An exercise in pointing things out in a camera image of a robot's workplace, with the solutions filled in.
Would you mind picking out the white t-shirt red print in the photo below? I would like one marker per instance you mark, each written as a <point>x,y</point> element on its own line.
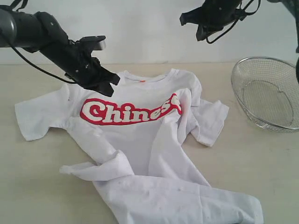
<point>135,140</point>

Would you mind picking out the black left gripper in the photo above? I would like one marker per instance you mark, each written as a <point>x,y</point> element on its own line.
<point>89,74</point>

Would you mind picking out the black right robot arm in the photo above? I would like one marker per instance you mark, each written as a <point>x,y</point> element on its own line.
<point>248,27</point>

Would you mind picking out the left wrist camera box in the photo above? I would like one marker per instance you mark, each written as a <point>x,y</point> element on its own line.
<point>92,43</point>

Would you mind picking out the metal wire mesh basket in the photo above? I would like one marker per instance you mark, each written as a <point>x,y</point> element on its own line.
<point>268,92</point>

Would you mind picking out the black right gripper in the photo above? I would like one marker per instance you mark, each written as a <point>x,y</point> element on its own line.
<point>212,15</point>

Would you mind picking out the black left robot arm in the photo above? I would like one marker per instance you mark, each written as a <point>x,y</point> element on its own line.
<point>41,32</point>

